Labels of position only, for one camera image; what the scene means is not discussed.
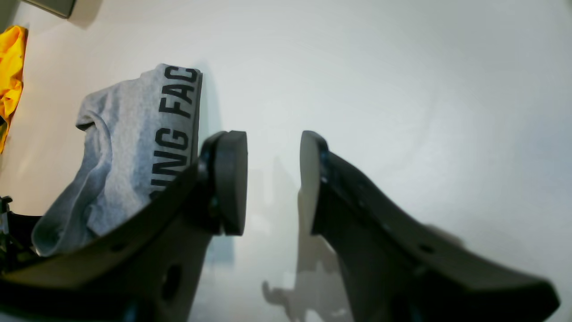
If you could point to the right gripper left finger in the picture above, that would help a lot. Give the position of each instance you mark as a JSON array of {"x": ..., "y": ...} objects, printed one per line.
[{"x": 148, "y": 269}]

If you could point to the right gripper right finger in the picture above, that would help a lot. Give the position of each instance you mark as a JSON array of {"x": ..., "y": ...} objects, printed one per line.
[{"x": 394, "y": 268}]

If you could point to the grey t-shirt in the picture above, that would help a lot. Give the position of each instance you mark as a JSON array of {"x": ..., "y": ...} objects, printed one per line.
[{"x": 139, "y": 135}]

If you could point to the yellow cloth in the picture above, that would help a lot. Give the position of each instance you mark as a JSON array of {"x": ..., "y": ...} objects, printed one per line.
[{"x": 12, "y": 57}]

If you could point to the grey cardboard box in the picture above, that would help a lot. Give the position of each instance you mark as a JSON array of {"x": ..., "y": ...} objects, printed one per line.
[{"x": 60, "y": 8}]

